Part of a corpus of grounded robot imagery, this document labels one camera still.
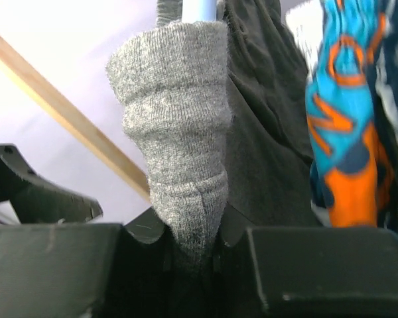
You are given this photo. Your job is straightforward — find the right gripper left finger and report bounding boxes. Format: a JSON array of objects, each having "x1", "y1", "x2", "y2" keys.
[{"x1": 0, "y1": 210, "x2": 170, "y2": 317}]

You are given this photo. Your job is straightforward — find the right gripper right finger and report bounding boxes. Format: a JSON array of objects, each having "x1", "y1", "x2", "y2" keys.
[{"x1": 214, "y1": 206, "x2": 398, "y2": 317}]

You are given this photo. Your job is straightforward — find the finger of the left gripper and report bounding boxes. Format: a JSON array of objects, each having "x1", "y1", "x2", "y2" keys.
[{"x1": 0, "y1": 144, "x2": 103, "y2": 224}]

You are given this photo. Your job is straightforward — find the grey shorts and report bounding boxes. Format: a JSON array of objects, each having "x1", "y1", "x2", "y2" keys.
[{"x1": 106, "y1": 1, "x2": 318, "y2": 272}]

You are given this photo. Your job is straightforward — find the light blue hanger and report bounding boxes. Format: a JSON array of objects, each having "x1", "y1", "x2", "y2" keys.
[{"x1": 181, "y1": 0, "x2": 217, "y2": 23}]

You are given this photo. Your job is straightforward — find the orange teal cartoon shorts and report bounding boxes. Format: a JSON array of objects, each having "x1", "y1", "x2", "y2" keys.
[{"x1": 286, "y1": 1, "x2": 398, "y2": 234}]

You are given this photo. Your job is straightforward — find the wooden clothes rack frame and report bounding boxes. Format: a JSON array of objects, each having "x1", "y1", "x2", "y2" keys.
[{"x1": 0, "y1": 35, "x2": 151, "y2": 202}]

